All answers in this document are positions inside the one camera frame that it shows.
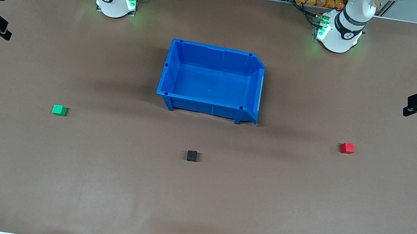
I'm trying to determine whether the green cube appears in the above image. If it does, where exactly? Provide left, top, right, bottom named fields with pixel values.
left=51, top=104, right=68, bottom=118

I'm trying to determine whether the red cube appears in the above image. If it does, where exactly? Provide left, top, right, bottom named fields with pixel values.
left=339, top=141, right=356, bottom=155

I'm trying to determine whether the blue plastic storage bin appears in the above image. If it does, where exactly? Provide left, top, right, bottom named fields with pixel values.
left=153, top=36, right=270, bottom=128

